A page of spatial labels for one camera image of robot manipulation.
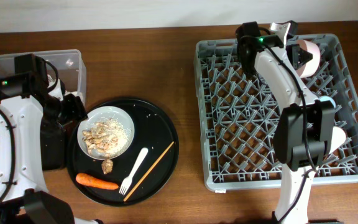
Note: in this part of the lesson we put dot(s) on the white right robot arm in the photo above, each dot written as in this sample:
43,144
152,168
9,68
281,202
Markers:
303,136

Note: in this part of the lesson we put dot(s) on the rice and peanut leftovers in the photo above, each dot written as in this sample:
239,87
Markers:
106,138

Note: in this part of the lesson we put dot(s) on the grey dishwasher rack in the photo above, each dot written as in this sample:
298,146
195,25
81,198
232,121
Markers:
238,118

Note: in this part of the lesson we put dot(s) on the clear plastic waste bin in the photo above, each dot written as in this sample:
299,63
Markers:
69,63

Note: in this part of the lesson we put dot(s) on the blue cup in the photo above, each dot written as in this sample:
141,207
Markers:
328,99

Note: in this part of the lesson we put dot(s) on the orange carrot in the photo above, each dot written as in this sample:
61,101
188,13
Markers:
90,181

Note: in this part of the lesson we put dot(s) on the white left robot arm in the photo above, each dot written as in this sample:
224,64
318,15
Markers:
26,98

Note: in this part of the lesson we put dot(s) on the white plastic fork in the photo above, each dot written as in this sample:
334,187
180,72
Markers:
126,183

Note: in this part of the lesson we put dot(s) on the grey plate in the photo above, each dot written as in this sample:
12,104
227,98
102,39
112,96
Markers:
105,112

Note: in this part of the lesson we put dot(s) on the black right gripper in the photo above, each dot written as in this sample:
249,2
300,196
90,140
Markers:
293,50

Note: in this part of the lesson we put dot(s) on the pink bowl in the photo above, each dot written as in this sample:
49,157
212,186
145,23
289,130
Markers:
311,63

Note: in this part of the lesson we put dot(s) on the wooden chopstick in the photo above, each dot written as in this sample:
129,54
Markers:
148,172

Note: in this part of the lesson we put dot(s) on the brown food scrap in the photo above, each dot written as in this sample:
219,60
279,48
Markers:
107,166

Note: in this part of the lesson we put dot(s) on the black rectangular tray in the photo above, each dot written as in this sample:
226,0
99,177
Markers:
53,144

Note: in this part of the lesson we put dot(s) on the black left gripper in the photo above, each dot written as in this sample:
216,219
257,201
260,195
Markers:
77,114

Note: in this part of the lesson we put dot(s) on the cream paper cup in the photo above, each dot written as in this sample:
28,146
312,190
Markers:
338,138

